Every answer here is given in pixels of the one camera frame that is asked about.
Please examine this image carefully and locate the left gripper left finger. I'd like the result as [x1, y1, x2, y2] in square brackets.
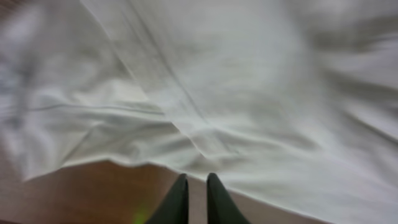
[146, 174, 189, 224]

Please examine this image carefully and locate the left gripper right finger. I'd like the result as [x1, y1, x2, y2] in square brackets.
[206, 173, 249, 224]

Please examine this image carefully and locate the white printed t-shirt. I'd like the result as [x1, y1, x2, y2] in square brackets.
[1, 0, 397, 223]

